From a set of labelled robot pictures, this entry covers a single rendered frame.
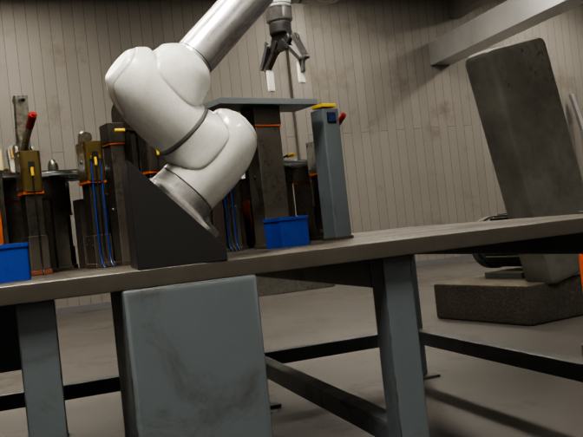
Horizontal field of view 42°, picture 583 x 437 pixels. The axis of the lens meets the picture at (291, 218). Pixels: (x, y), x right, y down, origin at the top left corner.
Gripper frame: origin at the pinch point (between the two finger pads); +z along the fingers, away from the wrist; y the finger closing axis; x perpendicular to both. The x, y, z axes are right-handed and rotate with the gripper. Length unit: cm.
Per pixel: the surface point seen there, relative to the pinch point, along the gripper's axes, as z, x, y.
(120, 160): 22, 54, 21
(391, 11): -249, -747, 424
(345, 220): 47.0, -13.5, -7.9
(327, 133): 17.3, -9.9, -7.0
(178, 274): 55, 81, -33
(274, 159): 25.2, 12.0, -1.9
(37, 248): 45, 77, 32
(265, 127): 14.9, 14.2, -1.4
